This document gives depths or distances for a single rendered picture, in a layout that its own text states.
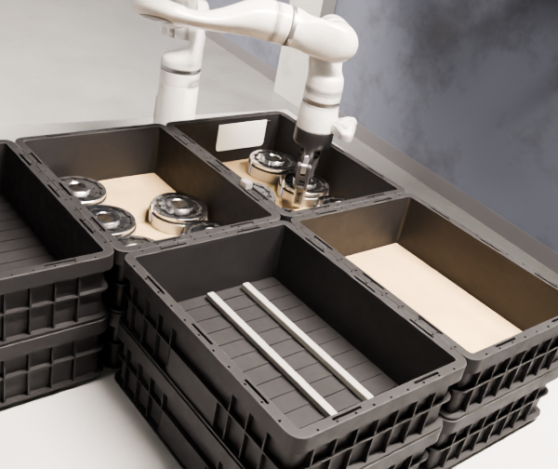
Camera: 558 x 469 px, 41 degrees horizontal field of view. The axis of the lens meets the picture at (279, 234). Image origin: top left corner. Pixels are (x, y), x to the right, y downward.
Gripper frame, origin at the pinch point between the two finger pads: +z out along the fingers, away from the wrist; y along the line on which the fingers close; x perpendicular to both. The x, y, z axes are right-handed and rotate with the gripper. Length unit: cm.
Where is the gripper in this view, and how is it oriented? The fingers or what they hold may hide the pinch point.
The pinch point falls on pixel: (300, 192)
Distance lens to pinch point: 150.9
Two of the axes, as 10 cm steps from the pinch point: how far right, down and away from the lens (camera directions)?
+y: -1.9, 4.6, -8.7
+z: -1.8, 8.6, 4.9
